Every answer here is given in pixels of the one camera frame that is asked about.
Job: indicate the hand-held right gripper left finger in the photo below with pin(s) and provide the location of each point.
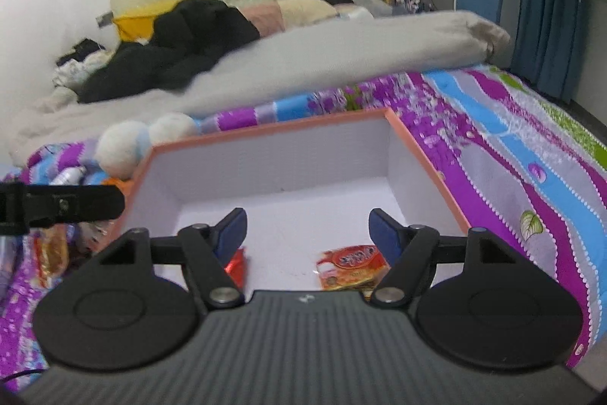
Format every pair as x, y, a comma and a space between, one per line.
232, 230

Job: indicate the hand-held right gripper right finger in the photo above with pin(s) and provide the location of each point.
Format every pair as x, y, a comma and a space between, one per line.
384, 230

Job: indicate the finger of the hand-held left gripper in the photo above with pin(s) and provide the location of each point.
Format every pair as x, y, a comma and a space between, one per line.
92, 203

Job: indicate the clear snack packet red header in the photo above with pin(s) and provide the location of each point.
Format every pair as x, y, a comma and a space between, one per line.
52, 251

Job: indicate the pink cardboard box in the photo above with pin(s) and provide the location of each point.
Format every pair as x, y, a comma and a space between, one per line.
284, 158

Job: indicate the silver white packet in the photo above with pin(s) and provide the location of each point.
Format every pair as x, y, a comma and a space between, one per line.
71, 175

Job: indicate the shiny red snack packet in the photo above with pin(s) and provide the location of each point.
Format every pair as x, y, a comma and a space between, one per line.
238, 267

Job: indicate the orange snack packet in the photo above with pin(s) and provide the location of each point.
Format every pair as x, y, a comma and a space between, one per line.
351, 265

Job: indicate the white and blue plush toy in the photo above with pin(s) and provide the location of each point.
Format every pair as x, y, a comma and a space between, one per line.
123, 146

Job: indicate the pile of mixed clothes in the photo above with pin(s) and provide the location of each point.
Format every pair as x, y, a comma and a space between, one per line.
76, 70

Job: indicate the purple floral bed sheet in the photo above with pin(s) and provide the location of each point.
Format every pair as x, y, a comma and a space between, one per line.
498, 158

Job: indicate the grey duvet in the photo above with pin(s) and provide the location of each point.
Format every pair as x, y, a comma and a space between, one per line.
332, 58

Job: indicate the black clothes heap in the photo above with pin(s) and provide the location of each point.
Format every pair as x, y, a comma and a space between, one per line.
180, 39

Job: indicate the yellow pillow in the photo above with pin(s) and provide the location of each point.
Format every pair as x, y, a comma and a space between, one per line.
137, 23

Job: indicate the pink pillow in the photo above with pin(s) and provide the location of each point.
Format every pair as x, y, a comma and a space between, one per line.
265, 18

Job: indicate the group of small bottles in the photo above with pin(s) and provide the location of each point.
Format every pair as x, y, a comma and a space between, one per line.
408, 1

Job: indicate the beige pillow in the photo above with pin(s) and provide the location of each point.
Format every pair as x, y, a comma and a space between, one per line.
303, 11

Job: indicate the blue curtain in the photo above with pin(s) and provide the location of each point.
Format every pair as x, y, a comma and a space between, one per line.
545, 44

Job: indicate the grey wall fixture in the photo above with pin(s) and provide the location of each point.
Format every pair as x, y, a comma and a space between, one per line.
105, 19

